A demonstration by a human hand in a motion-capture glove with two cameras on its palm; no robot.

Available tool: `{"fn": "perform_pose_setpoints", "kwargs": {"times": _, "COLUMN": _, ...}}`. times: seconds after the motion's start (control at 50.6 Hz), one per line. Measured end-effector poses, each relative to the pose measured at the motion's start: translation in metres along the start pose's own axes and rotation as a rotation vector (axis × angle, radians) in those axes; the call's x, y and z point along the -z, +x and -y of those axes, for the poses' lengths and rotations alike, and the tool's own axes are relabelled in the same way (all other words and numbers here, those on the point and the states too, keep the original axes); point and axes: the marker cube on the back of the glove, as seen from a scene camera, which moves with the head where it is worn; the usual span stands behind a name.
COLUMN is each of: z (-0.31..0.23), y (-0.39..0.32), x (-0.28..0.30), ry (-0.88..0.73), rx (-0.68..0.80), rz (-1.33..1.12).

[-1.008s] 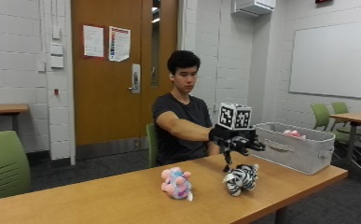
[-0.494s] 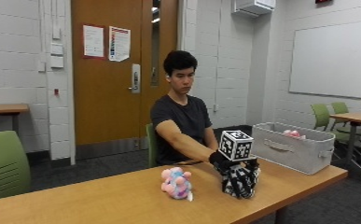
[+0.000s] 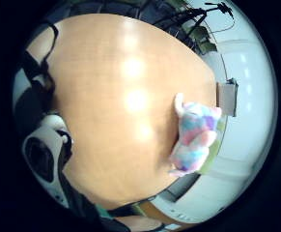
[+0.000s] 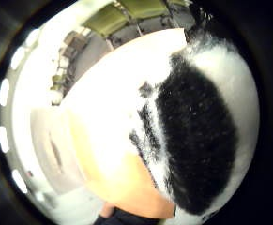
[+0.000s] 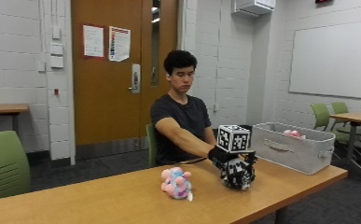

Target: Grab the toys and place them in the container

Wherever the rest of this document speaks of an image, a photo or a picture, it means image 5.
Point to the wooden door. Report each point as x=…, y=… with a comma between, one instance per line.
x=105, y=77

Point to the large green chair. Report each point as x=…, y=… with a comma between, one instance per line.
x=1, y=165

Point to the white wall outlet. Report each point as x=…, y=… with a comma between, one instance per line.
x=215, y=108

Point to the colourful paper notice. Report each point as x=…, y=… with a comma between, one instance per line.
x=118, y=43

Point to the small red wall device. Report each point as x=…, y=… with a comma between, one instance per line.
x=56, y=91

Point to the white marker cube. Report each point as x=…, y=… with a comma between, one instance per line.
x=233, y=138

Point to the whiteboard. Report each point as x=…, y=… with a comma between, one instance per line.
x=337, y=59

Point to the pink and blue soft toy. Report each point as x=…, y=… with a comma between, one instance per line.
x=175, y=183

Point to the the person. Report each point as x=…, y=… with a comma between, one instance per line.
x=179, y=115

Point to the wooden side table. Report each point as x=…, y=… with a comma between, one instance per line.
x=4, y=109

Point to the red exit sign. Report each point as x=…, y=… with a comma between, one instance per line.
x=323, y=1

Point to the grey fabric storage bin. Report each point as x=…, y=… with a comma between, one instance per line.
x=290, y=151

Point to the white wall unit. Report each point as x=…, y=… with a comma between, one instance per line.
x=252, y=6

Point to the white paper notice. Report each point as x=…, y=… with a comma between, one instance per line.
x=93, y=41

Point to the wooden table with metal leg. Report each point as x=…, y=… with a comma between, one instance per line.
x=356, y=117

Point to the white wall switch boxes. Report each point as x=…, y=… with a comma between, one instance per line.
x=56, y=53

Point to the green chair behind person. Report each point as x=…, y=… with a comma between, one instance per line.
x=151, y=146

